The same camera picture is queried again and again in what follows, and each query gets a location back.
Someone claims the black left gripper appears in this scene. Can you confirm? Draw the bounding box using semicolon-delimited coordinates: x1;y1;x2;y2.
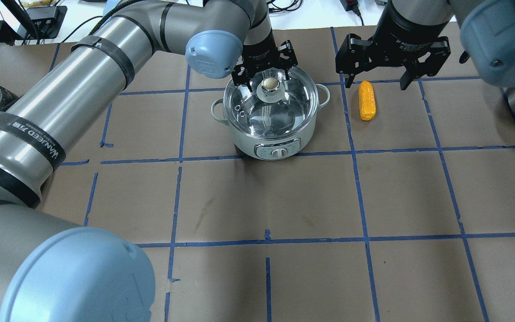
232;18;298;93

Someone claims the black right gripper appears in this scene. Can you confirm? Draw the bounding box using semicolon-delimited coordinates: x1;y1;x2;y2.
335;2;452;90

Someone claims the glass pot lid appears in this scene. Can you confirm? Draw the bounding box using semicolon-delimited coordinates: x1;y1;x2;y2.
223;67;320;140

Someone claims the yellow toy corn cob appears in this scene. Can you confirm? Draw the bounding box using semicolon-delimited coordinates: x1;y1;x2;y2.
358;80;377;122

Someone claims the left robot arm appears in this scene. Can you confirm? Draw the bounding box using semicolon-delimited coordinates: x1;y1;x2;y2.
0;0;283;322

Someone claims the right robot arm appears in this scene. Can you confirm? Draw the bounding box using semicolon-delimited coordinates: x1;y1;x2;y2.
335;0;515;90

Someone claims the pale green electric pot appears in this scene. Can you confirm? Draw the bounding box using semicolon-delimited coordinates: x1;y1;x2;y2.
212;83;331;161

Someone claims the black power adapter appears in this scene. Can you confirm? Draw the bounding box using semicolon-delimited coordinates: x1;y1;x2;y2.
20;6;68;39

